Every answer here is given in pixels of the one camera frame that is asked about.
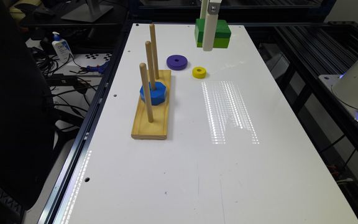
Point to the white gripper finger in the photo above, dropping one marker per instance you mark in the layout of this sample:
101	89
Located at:
204	8
210	24

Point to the green square block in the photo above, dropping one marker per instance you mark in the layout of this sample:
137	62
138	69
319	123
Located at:
222	34

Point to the blue octagonal block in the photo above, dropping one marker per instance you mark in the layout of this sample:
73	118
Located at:
159	94

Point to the rear wooden peg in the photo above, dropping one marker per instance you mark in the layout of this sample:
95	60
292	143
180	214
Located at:
154	50

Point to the wooden peg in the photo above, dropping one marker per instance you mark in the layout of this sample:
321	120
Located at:
154	50
150	63
146	89

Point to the middle wooden peg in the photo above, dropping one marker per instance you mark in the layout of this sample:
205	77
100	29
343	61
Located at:
150	63

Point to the front wooden peg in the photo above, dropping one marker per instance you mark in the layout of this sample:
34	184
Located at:
146	89

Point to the wooden peg base board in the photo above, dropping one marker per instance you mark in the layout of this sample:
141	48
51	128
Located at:
142	129

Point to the silver monitor stand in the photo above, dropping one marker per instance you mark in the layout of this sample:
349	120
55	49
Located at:
91	11

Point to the white lotion pump bottle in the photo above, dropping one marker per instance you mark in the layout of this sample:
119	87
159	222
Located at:
61	47

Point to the black computer mouse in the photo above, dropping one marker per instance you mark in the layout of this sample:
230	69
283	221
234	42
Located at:
43	13

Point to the blue handled tool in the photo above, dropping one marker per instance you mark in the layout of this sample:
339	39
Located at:
99	68

